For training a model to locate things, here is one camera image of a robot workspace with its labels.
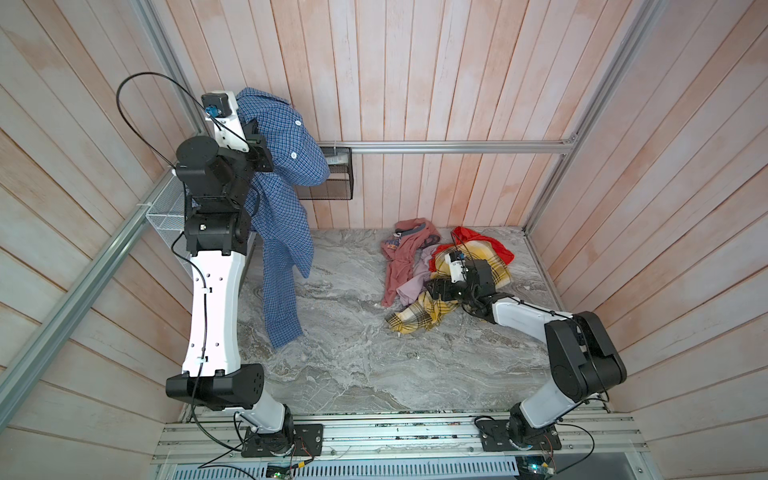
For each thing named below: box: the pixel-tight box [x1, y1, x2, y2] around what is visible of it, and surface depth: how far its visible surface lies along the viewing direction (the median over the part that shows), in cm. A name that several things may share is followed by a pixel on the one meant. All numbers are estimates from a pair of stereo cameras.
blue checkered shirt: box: [236, 88, 331, 349], surface depth 65 cm
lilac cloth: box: [396, 244, 438, 306], surface depth 100 cm
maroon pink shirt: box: [381, 218, 441, 307], surface depth 108 cm
